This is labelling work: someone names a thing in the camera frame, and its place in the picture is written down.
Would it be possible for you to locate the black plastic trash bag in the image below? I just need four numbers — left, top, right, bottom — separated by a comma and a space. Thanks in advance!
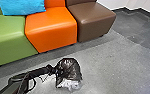
53, 56, 83, 92

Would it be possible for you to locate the orange sofa seat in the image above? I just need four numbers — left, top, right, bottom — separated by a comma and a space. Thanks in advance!
24, 0, 79, 54

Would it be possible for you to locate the green sofa seat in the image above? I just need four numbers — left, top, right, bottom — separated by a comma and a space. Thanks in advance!
0, 0, 40, 70

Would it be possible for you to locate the brown sofa seat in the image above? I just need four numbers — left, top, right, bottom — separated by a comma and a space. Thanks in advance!
64, 0, 117, 44

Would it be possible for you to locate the turquoise square cushion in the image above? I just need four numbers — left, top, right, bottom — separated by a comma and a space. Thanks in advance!
0, 0, 47, 17

